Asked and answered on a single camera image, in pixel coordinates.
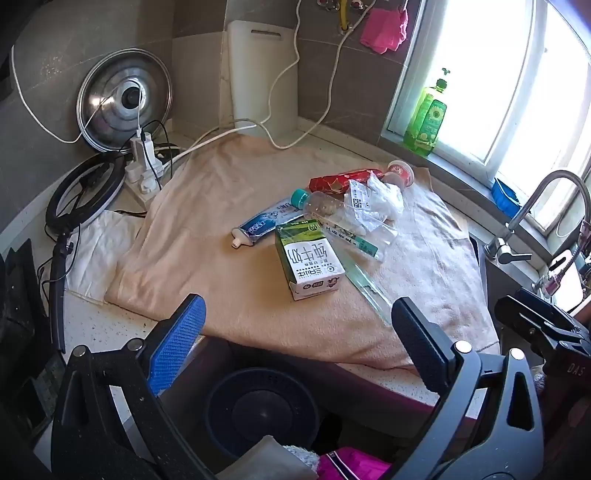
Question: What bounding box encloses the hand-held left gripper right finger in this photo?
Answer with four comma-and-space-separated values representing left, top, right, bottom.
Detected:
390, 296, 546, 480

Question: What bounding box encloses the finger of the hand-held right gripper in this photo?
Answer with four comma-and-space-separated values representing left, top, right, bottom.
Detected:
516, 287, 591, 341
494, 294, 581, 355

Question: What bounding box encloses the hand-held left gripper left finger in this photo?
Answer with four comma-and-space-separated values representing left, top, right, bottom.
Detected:
51, 293, 218, 480

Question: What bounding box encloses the blue plastic basket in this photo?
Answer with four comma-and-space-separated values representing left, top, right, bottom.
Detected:
203, 367, 321, 457

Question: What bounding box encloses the white plastic bag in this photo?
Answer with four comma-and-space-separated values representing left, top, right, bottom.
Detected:
367, 170, 404, 220

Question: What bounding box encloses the clear plastic bag printed label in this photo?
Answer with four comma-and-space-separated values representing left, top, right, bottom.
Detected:
342, 178, 393, 236

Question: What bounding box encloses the clear bottle teal cap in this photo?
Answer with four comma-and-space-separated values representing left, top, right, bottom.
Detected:
291, 188, 399, 241

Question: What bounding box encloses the kitchen sink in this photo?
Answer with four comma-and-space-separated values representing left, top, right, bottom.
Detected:
468, 233, 555, 319

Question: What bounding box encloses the metal kitchen faucet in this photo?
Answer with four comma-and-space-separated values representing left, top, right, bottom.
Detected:
482, 170, 591, 266

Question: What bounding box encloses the beige towel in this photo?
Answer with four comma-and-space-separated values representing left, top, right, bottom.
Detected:
104, 134, 502, 370

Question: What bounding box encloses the long clear printed package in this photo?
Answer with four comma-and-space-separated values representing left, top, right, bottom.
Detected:
323, 222, 386, 263

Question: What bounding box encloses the white paper towel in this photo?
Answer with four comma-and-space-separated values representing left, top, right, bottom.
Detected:
65, 210, 148, 305

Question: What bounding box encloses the green white milk carton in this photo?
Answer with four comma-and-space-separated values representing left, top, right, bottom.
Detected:
274, 220, 347, 302

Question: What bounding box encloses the pink garment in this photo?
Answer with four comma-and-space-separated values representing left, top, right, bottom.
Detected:
316, 448, 393, 480

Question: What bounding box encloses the blue white toothpaste tube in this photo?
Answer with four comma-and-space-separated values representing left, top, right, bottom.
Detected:
231, 196, 308, 250

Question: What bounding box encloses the grey cloth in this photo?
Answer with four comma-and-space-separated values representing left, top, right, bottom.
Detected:
217, 434, 319, 480

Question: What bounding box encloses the white power strip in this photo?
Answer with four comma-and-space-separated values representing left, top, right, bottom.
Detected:
124, 157, 167, 197

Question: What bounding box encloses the small red white cup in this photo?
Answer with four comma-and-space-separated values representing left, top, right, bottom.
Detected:
385, 160, 415, 188

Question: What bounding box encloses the red foil wrapper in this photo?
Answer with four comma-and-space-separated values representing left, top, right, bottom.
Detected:
308, 168, 386, 193

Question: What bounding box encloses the white charger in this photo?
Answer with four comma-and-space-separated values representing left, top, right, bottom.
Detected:
130, 131, 155, 162

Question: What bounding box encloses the green dish soap bottle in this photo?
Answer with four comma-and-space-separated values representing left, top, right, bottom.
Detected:
403, 68, 450, 155

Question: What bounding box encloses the steel pot lid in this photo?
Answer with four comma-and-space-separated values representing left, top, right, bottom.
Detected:
76, 47, 174, 153

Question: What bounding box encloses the white cutting board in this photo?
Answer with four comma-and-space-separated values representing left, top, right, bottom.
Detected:
227, 20, 300, 137

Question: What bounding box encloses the pink cloth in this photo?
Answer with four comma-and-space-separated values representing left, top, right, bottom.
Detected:
360, 4, 410, 55

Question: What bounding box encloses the metal flexible hose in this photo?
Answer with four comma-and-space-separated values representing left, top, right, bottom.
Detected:
531, 244, 591, 298

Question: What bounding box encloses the black ring light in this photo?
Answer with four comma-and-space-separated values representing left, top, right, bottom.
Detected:
45, 151, 129, 356

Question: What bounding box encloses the white power cord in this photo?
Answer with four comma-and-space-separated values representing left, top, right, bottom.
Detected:
164, 121, 259, 167

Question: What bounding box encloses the black cable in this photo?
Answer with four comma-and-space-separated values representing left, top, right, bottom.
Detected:
122, 120, 183, 181

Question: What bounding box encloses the white window frame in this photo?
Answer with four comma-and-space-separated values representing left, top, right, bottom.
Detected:
383, 0, 591, 241

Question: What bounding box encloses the thin white cable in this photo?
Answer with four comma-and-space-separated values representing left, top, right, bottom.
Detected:
235, 0, 370, 149

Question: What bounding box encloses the white charging cable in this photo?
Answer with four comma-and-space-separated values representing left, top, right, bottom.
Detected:
11, 44, 144, 144

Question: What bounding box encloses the yellow hose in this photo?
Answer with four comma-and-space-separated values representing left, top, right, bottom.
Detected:
338, 0, 356, 35

